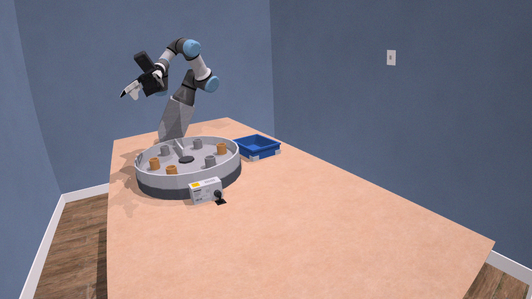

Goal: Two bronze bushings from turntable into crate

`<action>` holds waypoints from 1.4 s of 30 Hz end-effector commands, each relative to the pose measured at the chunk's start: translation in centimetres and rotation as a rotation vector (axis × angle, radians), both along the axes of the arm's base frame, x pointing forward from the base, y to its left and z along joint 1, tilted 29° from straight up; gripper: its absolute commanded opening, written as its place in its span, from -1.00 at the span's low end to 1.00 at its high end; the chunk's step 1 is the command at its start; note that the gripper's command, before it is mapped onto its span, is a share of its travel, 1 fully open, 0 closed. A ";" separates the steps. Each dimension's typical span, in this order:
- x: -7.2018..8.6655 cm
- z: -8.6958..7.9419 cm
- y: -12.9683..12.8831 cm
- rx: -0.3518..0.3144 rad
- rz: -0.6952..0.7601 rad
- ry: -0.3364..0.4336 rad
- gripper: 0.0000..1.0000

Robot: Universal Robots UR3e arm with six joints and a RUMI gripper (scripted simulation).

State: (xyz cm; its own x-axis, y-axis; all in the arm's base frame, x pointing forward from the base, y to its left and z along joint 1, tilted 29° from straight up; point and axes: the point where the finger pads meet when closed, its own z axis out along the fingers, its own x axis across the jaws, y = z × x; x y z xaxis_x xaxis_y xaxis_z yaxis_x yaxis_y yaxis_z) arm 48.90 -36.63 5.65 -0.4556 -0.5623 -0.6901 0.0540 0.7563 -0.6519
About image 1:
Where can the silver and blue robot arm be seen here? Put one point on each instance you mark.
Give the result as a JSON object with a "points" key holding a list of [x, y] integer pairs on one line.
{"points": [[197, 76]]}

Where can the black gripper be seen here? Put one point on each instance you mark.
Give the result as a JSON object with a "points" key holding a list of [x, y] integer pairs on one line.
{"points": [[152, 81]]}

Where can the grey round turntable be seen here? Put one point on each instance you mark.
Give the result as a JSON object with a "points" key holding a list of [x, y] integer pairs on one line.
{"points": [[193, 180]]}

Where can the blue crate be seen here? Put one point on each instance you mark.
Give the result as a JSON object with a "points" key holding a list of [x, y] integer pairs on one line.
{"points": [[256, 147]]}

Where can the grey metal sleeve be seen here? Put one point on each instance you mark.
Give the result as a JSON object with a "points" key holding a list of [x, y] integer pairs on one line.
{"points": [[164, 150], [210, 161], [197, 143]]}

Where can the bronze bushing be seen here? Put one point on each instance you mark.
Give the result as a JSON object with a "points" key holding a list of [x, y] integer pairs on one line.
{"points": [[221, 149], [154, 163], [171, 169]]}

